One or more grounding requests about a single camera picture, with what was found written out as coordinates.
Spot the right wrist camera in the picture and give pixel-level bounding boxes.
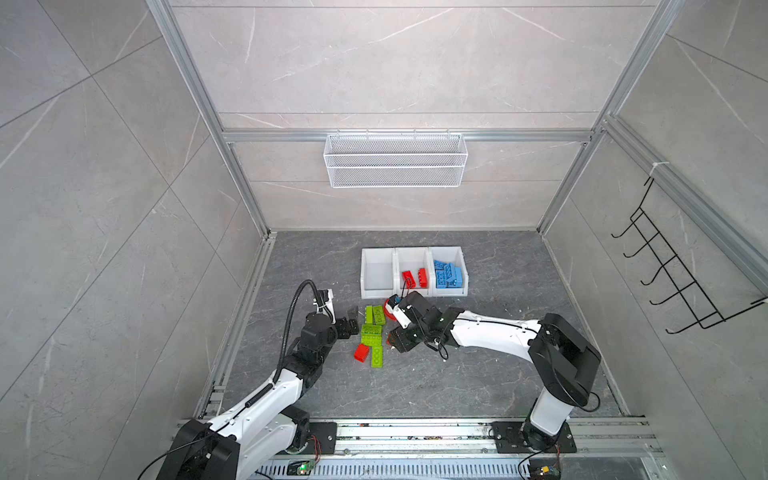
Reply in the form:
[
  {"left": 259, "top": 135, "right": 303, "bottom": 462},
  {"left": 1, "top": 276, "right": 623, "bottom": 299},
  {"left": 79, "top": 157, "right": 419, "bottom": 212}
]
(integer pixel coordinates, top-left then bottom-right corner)
[{"left": 388, "top": 295, "right": 412, "bottom": 329}]

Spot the right white bin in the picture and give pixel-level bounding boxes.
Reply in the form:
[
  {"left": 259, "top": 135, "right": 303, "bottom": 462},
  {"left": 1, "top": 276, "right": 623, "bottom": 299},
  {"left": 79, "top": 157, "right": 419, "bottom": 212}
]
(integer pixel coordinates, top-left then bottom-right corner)
[{"left": 428, "top": 246, "right": 469, "bottom": 297}]

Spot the left white bin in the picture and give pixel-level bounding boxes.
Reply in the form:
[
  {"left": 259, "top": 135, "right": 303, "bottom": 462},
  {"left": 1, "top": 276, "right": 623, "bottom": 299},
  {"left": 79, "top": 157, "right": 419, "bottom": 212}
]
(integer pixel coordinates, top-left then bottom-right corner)
[{"left": 360, "top": 248, "right": 399, "bottom": 299}]

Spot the small red square brick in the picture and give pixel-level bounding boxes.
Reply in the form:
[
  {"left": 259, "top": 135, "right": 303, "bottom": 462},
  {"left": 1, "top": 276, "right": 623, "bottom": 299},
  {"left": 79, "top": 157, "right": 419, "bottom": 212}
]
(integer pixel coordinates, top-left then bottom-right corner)
[{"left": 353, "top": 344, "right": 371, "bottom": 363}]

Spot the white bin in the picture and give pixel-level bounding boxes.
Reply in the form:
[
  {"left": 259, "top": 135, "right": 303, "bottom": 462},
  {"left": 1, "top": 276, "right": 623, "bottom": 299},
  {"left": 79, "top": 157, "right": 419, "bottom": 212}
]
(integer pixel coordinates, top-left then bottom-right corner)
[
  {"left": 360, "top": 248, "right": 399, "bottom": 299},
  {"left": 393, "top": 247, "right": 433, "bottom": 297},
  {"left": 428, "top": 246, "right": 469, "bottom": 297}
]

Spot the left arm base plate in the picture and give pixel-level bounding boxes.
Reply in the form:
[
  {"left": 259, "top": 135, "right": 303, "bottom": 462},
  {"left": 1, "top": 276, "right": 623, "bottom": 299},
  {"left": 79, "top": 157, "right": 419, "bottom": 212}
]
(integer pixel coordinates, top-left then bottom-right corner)
[{"left": 285, "top": 421, "right": 338, "bottom": 456}]

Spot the middle white bin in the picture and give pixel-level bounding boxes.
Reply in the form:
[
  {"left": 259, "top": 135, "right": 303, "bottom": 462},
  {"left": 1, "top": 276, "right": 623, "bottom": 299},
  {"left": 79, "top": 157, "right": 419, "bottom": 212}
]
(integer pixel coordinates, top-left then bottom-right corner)
[{"left": 393, "top": 247, "right": 433, "bottom": 297}]

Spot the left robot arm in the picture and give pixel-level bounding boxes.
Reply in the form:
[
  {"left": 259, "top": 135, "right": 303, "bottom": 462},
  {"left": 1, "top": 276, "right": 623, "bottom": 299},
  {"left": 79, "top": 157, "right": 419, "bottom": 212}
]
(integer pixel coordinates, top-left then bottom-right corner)
[{"left": 137, "top": 279, "right": 355, "bottom": 479}]

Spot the green brick bottom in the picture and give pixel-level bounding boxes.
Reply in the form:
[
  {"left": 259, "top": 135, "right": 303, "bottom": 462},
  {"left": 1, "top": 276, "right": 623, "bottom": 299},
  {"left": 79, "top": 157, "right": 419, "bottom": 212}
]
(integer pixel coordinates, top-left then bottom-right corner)
[{"left": 371, "top": 345, "right": 383, "bottom": 368}]

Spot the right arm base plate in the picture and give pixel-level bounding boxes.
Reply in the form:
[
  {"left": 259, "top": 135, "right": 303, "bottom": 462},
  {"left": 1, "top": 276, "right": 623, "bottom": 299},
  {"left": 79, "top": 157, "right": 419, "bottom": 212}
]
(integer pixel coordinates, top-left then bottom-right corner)
[{"left": 488, "top": 421, "right": 577, "bottom": 454}]

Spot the red brick bottom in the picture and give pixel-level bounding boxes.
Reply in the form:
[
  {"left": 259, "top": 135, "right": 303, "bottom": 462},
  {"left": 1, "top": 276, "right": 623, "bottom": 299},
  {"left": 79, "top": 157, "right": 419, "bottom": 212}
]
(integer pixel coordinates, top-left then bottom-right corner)
[{"left": 401, "top": 271, "right": 416, "bottom": 290}]

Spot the white wire mesh basket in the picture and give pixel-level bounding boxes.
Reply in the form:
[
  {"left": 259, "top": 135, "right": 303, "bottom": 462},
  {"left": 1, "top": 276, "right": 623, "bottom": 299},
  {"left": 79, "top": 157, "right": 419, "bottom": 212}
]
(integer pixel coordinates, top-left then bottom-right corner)
[{"left": 323, "top": 132, "right": 469, "bottom": 188}]

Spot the red curved arch piece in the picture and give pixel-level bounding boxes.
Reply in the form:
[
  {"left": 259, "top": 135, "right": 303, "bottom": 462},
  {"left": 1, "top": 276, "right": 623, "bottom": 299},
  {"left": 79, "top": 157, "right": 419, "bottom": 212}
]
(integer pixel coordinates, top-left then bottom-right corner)
[{"left": 383, "top": 299, "right": 397, "bottom": 321}]

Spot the green studded brick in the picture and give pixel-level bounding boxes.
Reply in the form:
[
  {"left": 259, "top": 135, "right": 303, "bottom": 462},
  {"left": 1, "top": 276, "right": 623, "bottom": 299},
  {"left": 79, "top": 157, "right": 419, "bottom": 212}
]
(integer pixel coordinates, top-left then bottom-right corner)
[{"left": 360, "top": 334, "right": 382, "bottom": 348}]

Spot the blue brick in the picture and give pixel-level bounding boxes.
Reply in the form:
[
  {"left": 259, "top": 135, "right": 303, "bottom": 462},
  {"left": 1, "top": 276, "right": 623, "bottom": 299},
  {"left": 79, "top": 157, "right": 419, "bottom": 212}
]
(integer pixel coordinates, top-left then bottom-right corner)
[{"left": 433, "top": 260, "right": 463, "bottom": 289}]

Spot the black wire hook rack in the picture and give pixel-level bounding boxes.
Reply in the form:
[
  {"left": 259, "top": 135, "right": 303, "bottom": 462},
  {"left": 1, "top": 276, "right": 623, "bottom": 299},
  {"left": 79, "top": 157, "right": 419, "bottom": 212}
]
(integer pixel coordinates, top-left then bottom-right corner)
[{"left": 611, "top": 177, "right": 767, "bottom": 335}]

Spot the aluminium front rail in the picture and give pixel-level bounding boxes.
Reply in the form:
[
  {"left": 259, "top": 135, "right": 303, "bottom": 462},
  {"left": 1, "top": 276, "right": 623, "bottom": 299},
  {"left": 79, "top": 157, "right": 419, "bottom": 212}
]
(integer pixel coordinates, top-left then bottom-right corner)
[{"left": 173, "top": 417, "right": 661, "bottom": 480}]

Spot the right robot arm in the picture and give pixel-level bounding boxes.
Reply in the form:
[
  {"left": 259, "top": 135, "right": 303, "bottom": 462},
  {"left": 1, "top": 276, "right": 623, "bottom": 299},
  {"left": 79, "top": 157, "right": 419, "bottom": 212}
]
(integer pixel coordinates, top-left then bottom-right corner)
[{"left": 384, "top": 291, "right": 601, "bottom": 450}]

